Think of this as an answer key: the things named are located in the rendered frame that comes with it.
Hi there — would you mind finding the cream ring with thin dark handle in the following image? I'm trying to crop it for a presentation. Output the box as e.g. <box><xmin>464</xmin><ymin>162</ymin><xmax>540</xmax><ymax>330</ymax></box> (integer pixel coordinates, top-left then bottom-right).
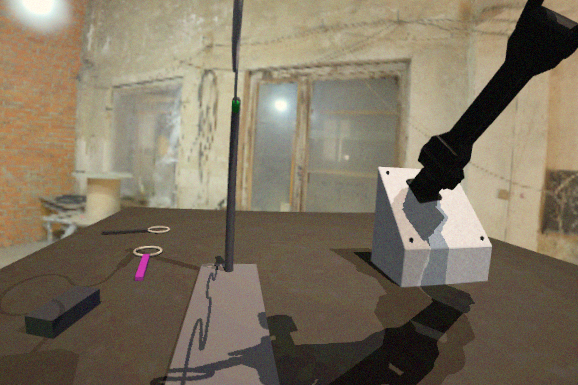
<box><xmin>102</xmin><ymin>226</ymin><xmax>170</xmax><ymax>235</ymax></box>

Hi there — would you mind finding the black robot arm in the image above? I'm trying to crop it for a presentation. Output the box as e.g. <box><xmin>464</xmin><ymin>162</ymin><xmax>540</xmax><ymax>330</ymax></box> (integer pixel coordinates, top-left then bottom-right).
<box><xmin>406</xmin><ymin>0</ymin><xmax>578</xmax><ymax>204</ymax></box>

